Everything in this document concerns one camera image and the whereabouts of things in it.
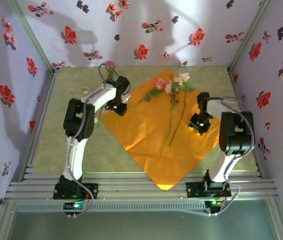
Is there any magenta fake rose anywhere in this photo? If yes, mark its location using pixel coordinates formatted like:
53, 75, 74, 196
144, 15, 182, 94
105, 60, 116, 82

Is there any orange wrapping paper sheet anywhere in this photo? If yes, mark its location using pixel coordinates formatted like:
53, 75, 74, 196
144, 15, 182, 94
99, 68, 222, 193

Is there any pale pink fake rose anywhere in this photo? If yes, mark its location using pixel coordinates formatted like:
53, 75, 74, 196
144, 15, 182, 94
159, 73, 180, 157

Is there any left controller board with LED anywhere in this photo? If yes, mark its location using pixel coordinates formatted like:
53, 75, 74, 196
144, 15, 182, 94
63, 201, 86, 218

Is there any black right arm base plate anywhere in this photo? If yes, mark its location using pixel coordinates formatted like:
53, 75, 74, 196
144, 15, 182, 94
185, 181, 232, 199

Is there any aluminium side rail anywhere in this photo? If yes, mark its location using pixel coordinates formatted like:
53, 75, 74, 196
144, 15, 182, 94
20, 69, 59, 181

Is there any aluminium front frame rail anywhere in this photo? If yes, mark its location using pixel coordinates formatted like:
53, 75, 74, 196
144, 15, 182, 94
4, 171, 280, 201

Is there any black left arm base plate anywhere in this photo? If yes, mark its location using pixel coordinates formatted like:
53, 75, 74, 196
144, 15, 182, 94
52, 183, 100, 201

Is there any perforated grey cable duct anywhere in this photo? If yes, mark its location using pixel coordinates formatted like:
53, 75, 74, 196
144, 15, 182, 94
14, 201, 207, 214

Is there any aluminium corner post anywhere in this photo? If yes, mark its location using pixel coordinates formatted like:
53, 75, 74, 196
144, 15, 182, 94
5, 0, 58, 75
227, 0, 275, 74

